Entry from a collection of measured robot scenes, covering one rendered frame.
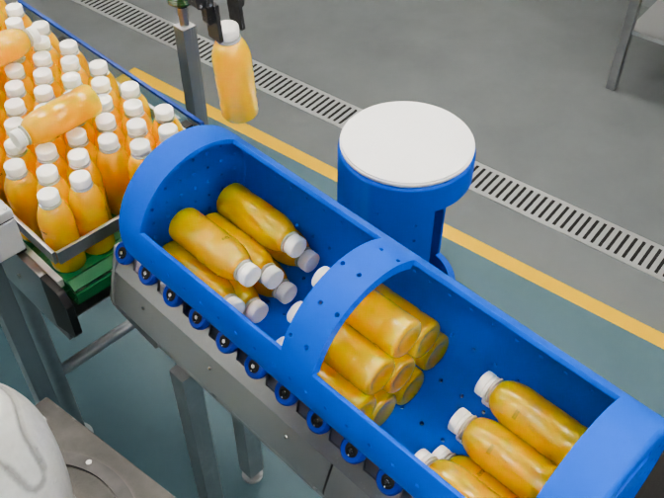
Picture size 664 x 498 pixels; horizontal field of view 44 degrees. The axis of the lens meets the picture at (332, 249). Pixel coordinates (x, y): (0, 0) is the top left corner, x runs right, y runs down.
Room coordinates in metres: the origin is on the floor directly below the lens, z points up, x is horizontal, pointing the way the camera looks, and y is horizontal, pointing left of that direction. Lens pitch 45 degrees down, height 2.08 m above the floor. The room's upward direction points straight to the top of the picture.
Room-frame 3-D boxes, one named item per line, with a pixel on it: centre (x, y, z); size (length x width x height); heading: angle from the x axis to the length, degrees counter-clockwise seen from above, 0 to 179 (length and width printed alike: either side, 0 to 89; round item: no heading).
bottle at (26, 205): (1.21, 0.60, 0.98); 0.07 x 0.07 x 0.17
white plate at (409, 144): (1.34, -0.15, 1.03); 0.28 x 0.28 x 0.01
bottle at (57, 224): (1.13, 0.52, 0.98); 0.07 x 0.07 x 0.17
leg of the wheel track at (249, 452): (1.16, 0.22, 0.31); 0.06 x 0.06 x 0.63; 45
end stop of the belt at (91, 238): (1.22, 0.37, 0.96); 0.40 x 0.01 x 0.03; 135
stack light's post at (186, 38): (1.69, 0.34, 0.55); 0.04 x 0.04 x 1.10; 45
